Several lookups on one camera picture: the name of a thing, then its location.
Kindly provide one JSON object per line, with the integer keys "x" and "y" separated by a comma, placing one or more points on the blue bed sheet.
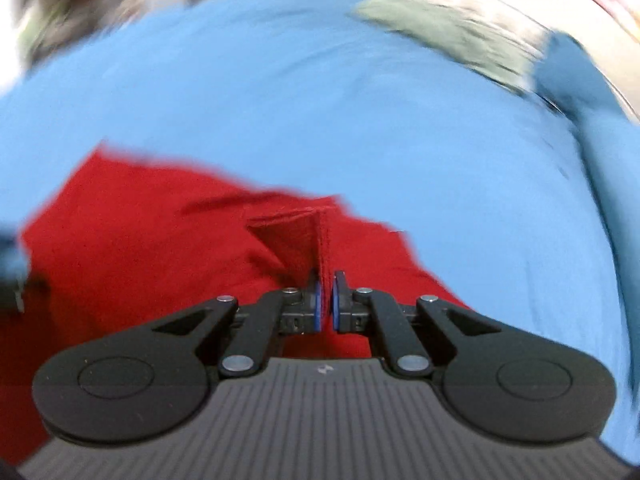
{"x": 310, "y": 110}

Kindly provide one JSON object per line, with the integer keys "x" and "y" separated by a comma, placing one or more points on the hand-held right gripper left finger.
{"x": 316, "y": 305}

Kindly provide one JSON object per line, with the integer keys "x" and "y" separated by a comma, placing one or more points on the red cloth garment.
{"x": 150, "y": 240}

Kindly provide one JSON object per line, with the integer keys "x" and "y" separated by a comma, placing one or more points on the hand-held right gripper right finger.
{"x": 337, "y": 305}

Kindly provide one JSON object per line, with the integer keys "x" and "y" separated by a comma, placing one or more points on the green cloth garment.
{"x": 450, "y": 35}

